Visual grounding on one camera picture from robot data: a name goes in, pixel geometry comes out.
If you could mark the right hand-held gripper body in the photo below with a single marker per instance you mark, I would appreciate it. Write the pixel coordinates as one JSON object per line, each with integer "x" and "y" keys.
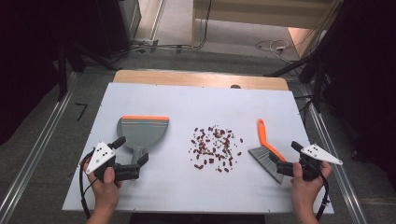
{"x": 320, "y": 154}

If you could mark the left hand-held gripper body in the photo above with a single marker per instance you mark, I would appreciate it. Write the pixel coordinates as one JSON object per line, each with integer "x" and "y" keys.
{"x": 100, "y": 157}

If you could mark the grey dustpan with orange edge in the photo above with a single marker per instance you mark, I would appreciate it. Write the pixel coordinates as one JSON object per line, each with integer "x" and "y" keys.
{"x": 146, "y": 133}

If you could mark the pile of red beans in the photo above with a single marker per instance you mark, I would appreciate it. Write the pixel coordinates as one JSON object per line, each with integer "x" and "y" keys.
{"x": 214, "y": 146}

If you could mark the person's left hand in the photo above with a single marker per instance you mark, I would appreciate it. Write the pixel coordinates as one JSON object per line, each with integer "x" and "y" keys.
{"x": 106, "y": 193}

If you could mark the person's right hand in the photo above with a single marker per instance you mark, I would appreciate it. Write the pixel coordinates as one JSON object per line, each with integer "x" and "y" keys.
{"x": 303, "y": 189}

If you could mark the black tape mark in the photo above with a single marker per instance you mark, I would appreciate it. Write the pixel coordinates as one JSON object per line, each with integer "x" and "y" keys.
{"x": 81, "y": 112}

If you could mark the white board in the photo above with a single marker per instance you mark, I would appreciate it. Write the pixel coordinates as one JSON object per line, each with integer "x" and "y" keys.
{"x": 186, "y": 102}

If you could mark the black metal stand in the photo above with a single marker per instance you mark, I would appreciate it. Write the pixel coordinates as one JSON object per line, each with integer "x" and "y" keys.
{"x": 62, "y": 71}
{"x": 314, "y": 68}

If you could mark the dark curtain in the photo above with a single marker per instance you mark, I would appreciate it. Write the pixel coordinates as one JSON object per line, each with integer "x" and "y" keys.
{"x": 28, "y": 62}
{"x": 367, "y": 77}

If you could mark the wooden table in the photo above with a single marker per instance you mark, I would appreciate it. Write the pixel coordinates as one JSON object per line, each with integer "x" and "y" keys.
{"x": 186, "y": 77}

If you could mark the black cabinet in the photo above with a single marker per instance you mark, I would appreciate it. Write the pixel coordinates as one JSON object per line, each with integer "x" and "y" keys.
{"x": 115, "y": 25}

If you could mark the light wooden furniture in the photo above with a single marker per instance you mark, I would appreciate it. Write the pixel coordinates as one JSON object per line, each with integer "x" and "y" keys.
{"x": 258, "y": 15}

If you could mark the metal floor rail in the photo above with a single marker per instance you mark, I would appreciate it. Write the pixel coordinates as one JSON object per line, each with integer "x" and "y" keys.
{"x": 37, "y": 149}
{"x": 339, "y": 174}

